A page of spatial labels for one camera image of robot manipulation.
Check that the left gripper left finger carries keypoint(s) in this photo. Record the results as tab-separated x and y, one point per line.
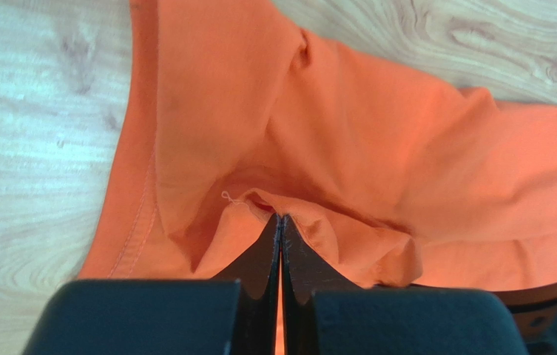
235	312

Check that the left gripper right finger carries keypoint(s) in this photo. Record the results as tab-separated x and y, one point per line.
325	313

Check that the orange t shirt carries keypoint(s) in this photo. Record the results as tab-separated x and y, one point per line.
392	175

